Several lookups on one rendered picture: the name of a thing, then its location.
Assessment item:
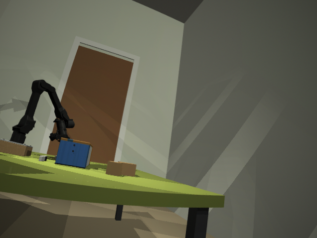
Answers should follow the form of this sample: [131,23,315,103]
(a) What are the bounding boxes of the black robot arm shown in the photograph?
[9,79,75,144]

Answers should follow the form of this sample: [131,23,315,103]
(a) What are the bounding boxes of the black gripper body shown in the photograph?
[55,127,70,140]

